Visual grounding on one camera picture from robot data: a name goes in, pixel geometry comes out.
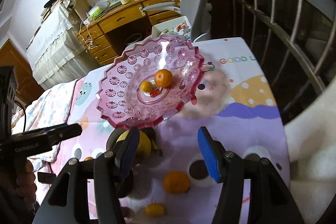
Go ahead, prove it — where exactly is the mandarin behind avocado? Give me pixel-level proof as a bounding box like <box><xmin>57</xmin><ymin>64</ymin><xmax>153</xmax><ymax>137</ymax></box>
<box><xmin>84</xmin><ymin>157</ymin><xmax>94</xmax><ymax>161</ymax></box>

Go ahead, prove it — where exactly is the wooden desk with drawers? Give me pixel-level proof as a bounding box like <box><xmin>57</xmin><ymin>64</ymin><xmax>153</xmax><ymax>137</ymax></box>
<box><xmin>77</xmin><ymin>0</ymin><xmax>180</xmax><ymax>65</ymax></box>

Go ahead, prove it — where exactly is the white tray on chair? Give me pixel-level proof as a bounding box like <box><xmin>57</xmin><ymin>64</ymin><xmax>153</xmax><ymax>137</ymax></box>
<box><xmin>151</xmin><ymin>16</ymin><xmax>191</xmax><ymax>38</ymax></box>

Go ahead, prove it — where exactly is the cartoon printed tablecloth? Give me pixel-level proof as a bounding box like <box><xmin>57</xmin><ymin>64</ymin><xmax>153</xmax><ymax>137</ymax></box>
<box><xmin>48</xmin><ymin>37</ymin><xmax>291</xmax><ymax>224</ymax></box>

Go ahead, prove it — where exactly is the metal window grille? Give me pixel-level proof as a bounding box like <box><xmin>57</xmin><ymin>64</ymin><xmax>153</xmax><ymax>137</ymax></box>
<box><xmin>210</xmin><ymin>0</ymin><xmax>335</xmax><ymax>123</ymax></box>

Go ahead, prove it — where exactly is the yellow speckled pear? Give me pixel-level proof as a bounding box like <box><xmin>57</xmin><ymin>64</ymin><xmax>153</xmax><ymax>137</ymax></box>
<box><xmin>115</xmin><ymin>130</ymin><xmax>153</xmax><ymax>164</ymax></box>

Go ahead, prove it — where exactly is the person's left hand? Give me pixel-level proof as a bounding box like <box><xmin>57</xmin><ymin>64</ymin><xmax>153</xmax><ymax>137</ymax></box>
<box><xmin>1</xmin><ymin>160</ymin><xmax>37</xmax><ymax>223</ymax></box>

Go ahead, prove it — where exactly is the small mandarin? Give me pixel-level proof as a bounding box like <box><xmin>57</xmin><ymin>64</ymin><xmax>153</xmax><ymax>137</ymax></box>
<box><xmin>145</xmin><ymin>203</ymin><xmax>165</xmax><ymax>218</ymax></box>
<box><xmin>140</xmin><ymin>81</ymin><xmax>154</xmax><ymax>93</ymax></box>

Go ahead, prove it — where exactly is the pink plastic fruit bowl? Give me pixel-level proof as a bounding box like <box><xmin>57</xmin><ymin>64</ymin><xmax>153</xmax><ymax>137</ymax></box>
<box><xmin>97</xmin><ymin>35</ymin><xmax>204</xmax><ymax>129</ymax></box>

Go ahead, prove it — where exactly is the dark overripe banana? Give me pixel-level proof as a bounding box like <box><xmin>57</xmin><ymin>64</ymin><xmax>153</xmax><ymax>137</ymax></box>
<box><xmin>106</xmin><ymin>128</ymin><xmax>125</xmax><ymax>151</ymax></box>

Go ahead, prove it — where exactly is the white fluffy blanket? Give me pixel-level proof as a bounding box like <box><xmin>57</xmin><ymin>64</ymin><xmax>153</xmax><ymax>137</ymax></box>
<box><xmin>285</xmin><ymin>81</ymin><xmax>335</xmax><ymax>223</ymax></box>

